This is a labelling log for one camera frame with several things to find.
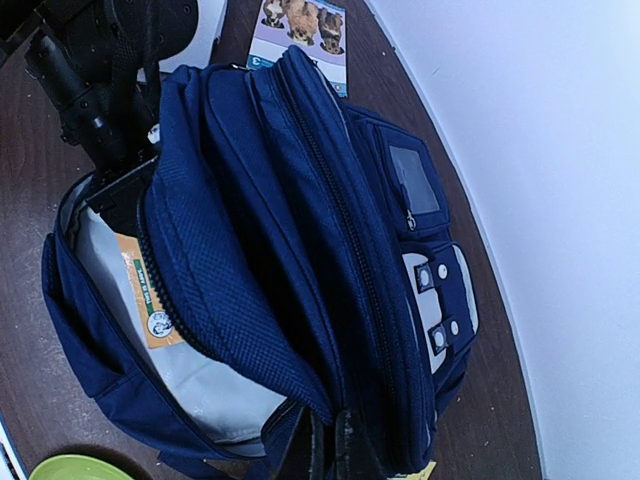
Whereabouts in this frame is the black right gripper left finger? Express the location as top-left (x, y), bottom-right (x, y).
top-left (264, 404), bottom-right (325, 479)

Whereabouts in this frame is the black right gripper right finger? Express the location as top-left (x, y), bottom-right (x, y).
top-left (334, 410), bottom-right (387, 480)

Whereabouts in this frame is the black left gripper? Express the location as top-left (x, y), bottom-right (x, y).
top-left (87, 157), bottom-right (158, 233)

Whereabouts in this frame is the orange cartoon booklet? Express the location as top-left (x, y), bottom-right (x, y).
top-left (115, 233), bottom-right (184, 349)

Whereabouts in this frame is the navy blue student backpack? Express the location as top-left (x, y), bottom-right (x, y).
top-left (42, 46), bottom-right (478, 479)

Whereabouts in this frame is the yellow portrait grid booklet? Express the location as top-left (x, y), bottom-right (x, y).
top-left (411, 461), bottom-right (437, 480)

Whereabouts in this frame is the white paperback book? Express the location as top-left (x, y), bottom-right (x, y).
top-left (130, 1), bottom-right (227, 74)

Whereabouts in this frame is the green plastic plate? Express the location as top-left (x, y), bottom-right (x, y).
top-left (28, 453), bottom-right (151, 480)

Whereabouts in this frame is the dog cover workbook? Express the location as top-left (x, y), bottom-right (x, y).
top-left (246, 0), bottom-right (348, 98)

